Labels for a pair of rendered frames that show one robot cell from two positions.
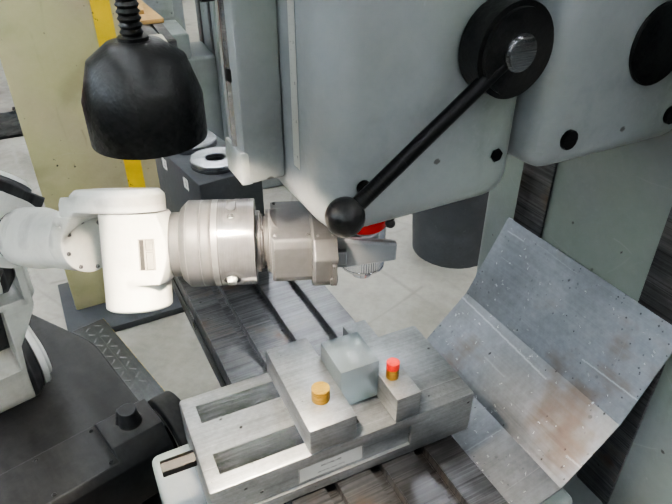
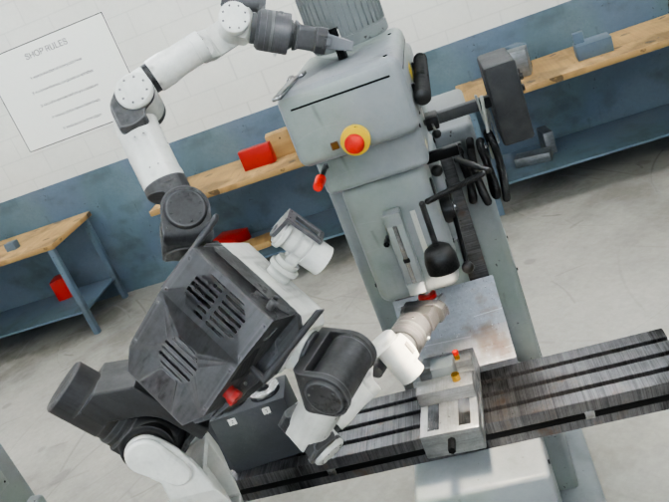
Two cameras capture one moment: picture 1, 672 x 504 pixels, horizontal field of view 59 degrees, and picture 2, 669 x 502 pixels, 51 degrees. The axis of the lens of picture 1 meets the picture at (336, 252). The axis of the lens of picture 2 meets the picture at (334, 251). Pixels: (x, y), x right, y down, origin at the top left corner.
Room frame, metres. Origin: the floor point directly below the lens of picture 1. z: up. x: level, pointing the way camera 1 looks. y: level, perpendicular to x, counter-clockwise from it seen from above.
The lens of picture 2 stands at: (-0.41, 1.30, 2.09)
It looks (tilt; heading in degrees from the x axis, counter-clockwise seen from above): 21 degrees down; 311
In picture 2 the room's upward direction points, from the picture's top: 22 degrees counter-clockwise
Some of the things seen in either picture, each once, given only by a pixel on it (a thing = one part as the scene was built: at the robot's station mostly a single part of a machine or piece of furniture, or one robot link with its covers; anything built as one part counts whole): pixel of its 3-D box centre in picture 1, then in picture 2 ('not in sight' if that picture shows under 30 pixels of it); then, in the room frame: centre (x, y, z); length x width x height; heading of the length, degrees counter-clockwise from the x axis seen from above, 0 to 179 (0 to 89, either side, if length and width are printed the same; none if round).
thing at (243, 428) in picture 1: (327, 404); (449, 393); (0.54, 0.01, 0.98); 0.35 x 0.15 x 0.11; 115
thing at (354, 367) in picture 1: (349, 368); (444, 372); (0.55, -0.02, 1.03); 0.06 x 0.05 x 0.06; 25
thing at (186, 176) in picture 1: (209, 196); (260, 421); (1.02, 0.24, 1.03); 0.22 x 0.12 x 0.20; 35
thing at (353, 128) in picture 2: not in sight; (355, 139); (0.42, 0.18, 1.76); 0.06 x 0.02 x 0.06; 27
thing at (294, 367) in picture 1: (308, 391); (446, 388); (0.53, 0.03, 1.02); 0.15 x 0.06 x 0.04; 25
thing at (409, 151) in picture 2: not in sight; (374, 139); (0.55, -0.07, 1.68); 0.34 x 0.24 x 0.10; 117
